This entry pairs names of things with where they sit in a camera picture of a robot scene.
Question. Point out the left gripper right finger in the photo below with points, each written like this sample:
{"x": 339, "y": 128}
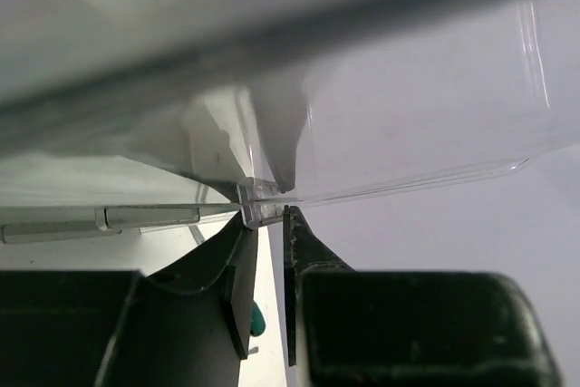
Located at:
{"x": 405, "y": 328}

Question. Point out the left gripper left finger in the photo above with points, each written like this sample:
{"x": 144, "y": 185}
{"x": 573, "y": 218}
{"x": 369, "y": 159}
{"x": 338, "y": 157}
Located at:
{"x": 189, "y": 323}

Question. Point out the long green handle screwdriver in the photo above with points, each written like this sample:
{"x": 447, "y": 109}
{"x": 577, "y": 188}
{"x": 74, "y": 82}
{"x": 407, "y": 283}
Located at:
{"x": 258, "y": 322}

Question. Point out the clear plastic drawer cabinet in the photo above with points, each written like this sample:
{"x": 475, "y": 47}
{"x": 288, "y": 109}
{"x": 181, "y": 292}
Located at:
{"x": 122, "y": 114}

